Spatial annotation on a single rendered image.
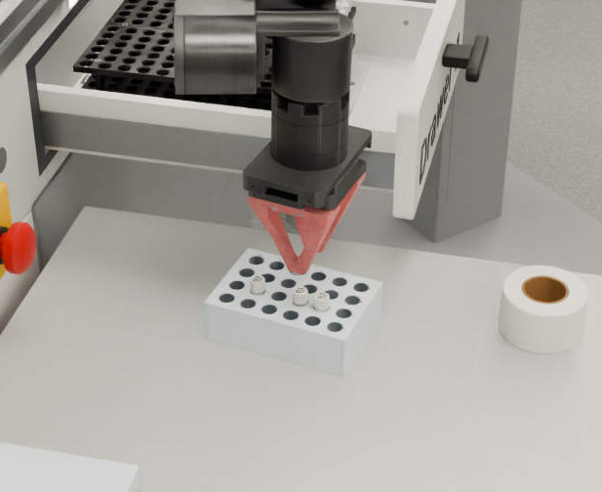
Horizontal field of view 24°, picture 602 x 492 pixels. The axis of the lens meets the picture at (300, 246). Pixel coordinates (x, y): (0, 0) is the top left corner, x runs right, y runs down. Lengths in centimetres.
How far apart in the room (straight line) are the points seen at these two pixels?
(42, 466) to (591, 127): 212
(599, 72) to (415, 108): 209
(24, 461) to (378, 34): 59
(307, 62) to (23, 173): 36
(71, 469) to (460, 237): 160
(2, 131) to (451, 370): 42
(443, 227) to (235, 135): 135
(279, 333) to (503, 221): 152
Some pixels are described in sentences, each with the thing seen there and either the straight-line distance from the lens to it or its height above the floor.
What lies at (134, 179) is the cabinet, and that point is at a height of 67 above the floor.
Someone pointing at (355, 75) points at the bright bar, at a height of 85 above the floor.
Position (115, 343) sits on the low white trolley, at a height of 76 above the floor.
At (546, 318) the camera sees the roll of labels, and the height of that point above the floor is 80.
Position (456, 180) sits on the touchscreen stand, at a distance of 250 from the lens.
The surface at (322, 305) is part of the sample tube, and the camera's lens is 114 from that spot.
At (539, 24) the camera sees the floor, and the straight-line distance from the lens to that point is 343.
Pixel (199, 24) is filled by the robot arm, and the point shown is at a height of 106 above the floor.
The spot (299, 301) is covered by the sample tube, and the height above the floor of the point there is 80.
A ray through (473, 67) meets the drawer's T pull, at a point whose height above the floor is 91.
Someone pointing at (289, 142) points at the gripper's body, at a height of 97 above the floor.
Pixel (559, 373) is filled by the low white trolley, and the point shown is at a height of 76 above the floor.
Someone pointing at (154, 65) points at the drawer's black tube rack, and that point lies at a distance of 128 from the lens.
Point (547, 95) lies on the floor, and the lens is 313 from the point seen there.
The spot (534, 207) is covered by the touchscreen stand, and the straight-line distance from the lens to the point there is 268.
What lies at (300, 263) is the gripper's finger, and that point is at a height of 86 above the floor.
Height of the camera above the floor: 150
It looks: 35 degrees down
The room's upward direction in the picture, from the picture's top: straight up
